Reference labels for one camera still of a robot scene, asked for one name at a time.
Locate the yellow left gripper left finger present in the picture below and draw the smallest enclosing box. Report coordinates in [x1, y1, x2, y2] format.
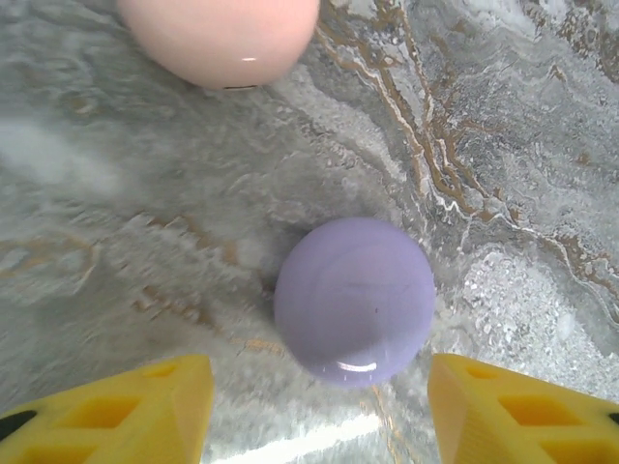
[0, 353, 215, 464]

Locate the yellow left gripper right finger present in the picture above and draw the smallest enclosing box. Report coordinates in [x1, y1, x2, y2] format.
[427, 352, 619, 464]

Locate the pink earbud charging case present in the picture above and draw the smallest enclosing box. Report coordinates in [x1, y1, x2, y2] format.
[115, 0, 321, 91]

